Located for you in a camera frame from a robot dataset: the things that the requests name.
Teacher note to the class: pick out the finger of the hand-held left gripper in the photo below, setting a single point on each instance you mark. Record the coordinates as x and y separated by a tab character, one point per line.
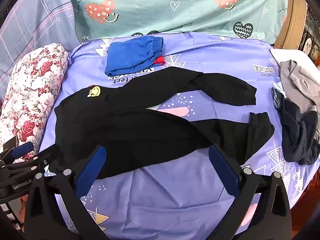
23	150
47	156

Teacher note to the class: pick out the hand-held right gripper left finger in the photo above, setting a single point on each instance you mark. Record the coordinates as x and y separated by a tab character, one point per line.
92	168

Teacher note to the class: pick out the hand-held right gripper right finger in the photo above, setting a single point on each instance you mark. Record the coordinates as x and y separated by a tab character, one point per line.
223	165

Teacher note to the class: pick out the black pants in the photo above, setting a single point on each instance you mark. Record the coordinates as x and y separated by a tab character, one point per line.
137	130

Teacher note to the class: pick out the blue pants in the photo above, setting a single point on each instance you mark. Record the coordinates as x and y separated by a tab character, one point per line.
130	55

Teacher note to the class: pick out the floral rolled quilt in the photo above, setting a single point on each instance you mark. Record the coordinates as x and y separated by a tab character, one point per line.
32	87

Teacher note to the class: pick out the white printed table cover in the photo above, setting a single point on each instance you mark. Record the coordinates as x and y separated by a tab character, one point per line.
162	200

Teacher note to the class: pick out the dark navy garment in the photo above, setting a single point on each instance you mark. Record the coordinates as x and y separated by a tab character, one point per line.
295	130

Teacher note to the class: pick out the grey garment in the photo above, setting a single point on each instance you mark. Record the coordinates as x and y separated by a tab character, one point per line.
297	85

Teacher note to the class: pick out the white cloth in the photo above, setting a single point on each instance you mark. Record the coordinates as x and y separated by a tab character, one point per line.
287	55

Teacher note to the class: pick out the grey plaid sheet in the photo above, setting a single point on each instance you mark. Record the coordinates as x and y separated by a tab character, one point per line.
37	17

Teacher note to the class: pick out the wooden headboard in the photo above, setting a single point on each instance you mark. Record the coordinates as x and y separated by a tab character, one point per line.
295	17

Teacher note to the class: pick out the framed wall picture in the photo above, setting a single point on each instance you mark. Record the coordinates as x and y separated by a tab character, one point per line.
310	42

